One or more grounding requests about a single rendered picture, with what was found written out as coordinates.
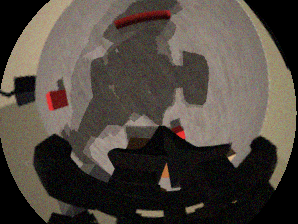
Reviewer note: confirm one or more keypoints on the red cylinder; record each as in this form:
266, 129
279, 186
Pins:
142, 17

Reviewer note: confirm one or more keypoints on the orange square block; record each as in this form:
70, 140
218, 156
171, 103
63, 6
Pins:
137, 142

